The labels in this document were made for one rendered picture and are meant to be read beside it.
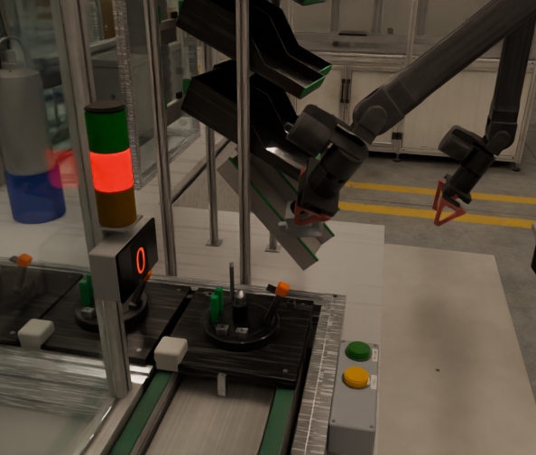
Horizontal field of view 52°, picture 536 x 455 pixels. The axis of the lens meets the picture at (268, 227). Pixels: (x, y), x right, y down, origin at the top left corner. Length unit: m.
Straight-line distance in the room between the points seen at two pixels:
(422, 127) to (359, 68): 0.75
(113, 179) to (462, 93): 4.41
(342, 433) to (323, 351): 0.18
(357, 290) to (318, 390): 0.48
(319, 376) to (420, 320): 0.40
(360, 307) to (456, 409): 0.34
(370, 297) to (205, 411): 0.56
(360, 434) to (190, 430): 0.26
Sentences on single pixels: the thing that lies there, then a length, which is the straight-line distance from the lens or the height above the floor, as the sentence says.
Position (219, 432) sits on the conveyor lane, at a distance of 0.92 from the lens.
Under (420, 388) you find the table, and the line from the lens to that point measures 1.11.
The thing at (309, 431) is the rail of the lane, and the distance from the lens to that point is 0.87.
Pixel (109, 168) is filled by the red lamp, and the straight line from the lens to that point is 0.72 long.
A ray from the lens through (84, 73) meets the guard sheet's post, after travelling 0.72.
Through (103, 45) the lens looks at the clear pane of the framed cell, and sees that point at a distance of 1.91.
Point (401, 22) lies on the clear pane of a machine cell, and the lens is 4.87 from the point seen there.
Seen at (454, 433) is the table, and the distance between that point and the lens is 1.05.
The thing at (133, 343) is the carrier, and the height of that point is 0.97.
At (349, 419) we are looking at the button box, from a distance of 0.88.
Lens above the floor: 1.57
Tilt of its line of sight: 25 degrees down
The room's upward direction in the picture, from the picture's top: 1 degrees clockwise
